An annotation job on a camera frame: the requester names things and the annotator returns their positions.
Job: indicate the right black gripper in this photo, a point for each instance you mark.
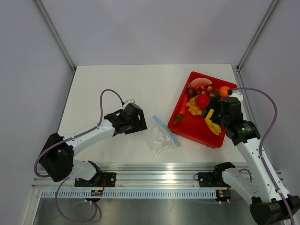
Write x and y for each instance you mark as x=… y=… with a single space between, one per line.
x=214 y=103

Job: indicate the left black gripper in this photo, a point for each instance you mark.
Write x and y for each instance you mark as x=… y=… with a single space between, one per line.
x=140 y=124

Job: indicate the red tomato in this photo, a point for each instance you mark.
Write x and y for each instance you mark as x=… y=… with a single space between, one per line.
x=202 y=101

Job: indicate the clear zip top bag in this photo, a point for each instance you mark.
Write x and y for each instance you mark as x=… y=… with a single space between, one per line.
x=159 y=137

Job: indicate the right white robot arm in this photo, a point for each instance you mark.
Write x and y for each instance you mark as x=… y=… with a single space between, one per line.
x=268 y=199

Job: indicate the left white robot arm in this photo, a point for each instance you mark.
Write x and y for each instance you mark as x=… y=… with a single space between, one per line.
x=57 y=155

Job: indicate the orange fruit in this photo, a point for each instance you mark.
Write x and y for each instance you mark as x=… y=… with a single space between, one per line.
x=223 y=91

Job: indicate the yellow banana bunch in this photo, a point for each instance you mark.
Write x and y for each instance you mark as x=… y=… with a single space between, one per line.
x=214 y=128

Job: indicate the lychee bunch with leaf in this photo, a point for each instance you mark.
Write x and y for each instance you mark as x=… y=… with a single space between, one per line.
x=207 y=90

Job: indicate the yellow ginger root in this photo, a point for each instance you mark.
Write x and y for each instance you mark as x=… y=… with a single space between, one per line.
x=193 y=108

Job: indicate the watermelon slice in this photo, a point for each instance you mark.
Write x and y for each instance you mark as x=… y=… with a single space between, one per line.
x=199 y=82

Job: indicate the red plastic tray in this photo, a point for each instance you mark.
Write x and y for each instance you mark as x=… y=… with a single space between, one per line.
x=194 y=127

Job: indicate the left circuit board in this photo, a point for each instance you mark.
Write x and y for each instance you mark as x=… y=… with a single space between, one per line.
x=96 y=192

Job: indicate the circuit board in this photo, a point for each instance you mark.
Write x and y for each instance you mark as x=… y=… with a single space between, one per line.
x=96 y=192
x=223 y=195

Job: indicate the right circuit board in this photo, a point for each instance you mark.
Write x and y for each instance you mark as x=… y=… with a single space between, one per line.
x=223 y=195

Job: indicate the aluminium rail frame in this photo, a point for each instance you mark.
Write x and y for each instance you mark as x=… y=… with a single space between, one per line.
x=143 y=175

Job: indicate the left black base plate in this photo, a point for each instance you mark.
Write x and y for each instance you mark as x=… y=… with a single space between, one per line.
x=110 y=179

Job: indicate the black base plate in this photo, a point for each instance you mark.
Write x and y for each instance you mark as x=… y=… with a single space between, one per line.
x=110 y=179
x=207 y=180

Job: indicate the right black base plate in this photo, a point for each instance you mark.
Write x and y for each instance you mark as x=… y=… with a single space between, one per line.
x=207 y=180

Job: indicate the white slotted cable duct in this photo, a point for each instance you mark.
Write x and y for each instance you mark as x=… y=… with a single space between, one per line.
x=132 y=194

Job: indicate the right aluminium corner post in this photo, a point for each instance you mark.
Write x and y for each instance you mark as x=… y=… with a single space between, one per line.
x=258 y=33

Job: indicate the aluminium corner post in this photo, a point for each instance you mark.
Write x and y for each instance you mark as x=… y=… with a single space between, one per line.
x=54 y=33
x=258 y=33

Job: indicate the left aluminium corner post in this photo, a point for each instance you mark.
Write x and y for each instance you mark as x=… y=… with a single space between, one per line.
x=54 y=33

